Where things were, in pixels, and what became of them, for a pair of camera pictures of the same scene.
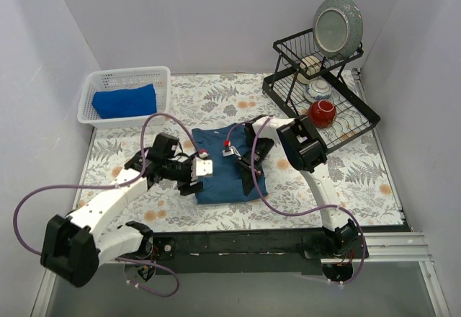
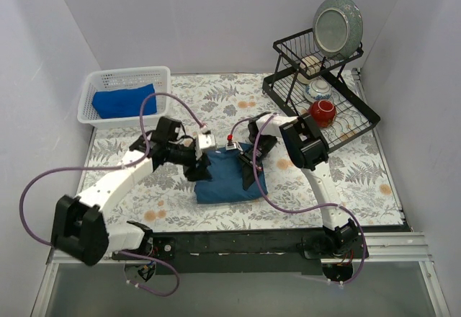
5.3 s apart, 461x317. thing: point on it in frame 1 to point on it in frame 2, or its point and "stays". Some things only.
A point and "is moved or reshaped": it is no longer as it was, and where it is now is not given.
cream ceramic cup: (312, 65) stays
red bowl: (322, 114) stays
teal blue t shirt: (223, 145) is moved or reshaped
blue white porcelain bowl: (318, 90) stays
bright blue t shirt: (126, 101) stays
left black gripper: (192, 180) to (198, 163)
